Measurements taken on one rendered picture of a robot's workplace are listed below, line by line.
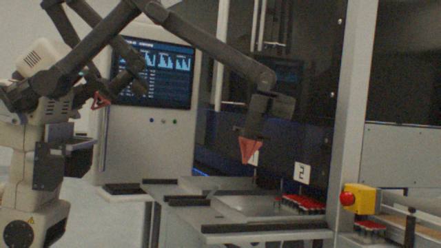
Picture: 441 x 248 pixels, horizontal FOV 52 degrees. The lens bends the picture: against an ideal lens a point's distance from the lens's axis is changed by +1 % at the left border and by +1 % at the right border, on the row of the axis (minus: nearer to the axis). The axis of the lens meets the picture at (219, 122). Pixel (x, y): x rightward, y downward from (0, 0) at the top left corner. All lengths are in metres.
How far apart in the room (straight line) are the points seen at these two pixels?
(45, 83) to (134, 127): 0.76
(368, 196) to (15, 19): 5.82
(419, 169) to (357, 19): 0.52
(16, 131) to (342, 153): 1.06
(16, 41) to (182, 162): 4.66
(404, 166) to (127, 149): 1.19
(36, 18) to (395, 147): 5.70
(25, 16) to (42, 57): 5.04
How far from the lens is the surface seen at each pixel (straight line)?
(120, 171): 2.11
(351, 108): 1.35
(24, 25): 6.63
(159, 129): 2.15
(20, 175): 1.71
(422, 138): 1.56
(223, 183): 1.91
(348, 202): 1.30
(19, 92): 1.47
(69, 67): 1.43
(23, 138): 1.67
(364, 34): 1.38
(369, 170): 1.43
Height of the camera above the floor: 1.24
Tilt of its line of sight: 3 degrees down
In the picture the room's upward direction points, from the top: 5 degrees clockwise
